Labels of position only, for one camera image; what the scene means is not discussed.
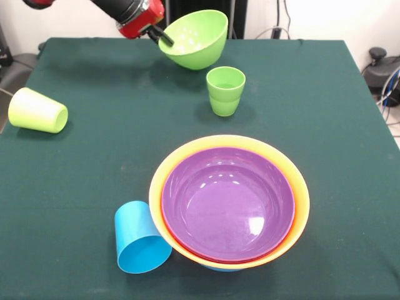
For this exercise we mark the yellow-green cup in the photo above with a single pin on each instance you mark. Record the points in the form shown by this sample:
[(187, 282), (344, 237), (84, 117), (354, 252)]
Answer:
[(34, 111)]

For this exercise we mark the grey pedestal foot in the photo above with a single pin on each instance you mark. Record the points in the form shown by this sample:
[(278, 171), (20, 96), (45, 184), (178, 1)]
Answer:
[(379, 67), (18, 68)]

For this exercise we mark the orange bowl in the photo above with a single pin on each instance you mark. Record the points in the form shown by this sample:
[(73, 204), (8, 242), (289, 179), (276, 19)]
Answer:
[(156, 187)]

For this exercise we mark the green bowl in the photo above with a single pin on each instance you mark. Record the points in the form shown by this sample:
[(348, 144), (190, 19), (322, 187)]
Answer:
[(200, 40)]

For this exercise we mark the blue bowl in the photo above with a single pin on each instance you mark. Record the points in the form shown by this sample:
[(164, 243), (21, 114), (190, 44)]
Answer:
[(222, 269)]

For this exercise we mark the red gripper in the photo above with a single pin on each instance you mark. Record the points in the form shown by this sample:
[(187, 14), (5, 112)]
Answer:
[(140, 23)]

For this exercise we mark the dark green table cloth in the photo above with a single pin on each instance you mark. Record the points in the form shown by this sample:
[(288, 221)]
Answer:
[(47, 250)]

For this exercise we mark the green cup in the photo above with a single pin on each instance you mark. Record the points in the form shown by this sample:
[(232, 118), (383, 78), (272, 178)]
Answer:
[(225, 107), (225, 79)]

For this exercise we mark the black equipment box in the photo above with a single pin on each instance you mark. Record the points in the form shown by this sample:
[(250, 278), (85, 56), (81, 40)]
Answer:
[(4, 50)]

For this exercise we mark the blue cup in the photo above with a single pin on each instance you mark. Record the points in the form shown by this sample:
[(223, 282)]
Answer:
[(134, 231)]

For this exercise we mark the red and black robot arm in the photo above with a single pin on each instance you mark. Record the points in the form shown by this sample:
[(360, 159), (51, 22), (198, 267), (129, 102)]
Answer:
[(118, 6)]

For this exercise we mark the purple bowl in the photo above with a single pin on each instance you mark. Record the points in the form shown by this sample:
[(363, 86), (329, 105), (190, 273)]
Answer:
[(218, 261), (228, 200)]

